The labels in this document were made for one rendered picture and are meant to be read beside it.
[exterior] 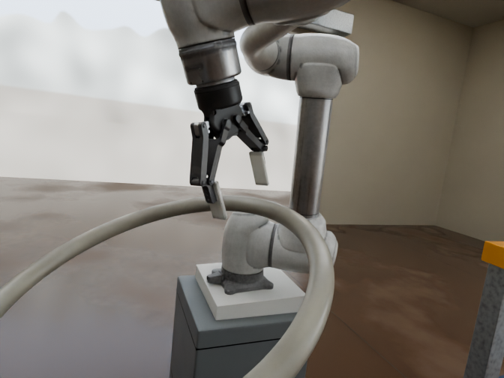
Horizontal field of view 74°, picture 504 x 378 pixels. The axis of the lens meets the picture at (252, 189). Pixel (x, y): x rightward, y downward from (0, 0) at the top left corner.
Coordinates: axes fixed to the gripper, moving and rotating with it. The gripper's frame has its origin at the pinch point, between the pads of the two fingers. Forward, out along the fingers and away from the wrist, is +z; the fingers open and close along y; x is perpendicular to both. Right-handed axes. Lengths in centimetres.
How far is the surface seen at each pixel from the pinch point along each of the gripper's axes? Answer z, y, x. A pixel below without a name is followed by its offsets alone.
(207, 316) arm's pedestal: 51, -8, -33
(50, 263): 1.4, 26.8, -20.8
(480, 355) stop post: 103, -72, 39
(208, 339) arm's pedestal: 52, -2, -28
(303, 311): 0.5, 21.0, 22.9
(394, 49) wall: 34, -630, -121
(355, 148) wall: 181, -521, -167
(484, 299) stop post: 83, -82, 39
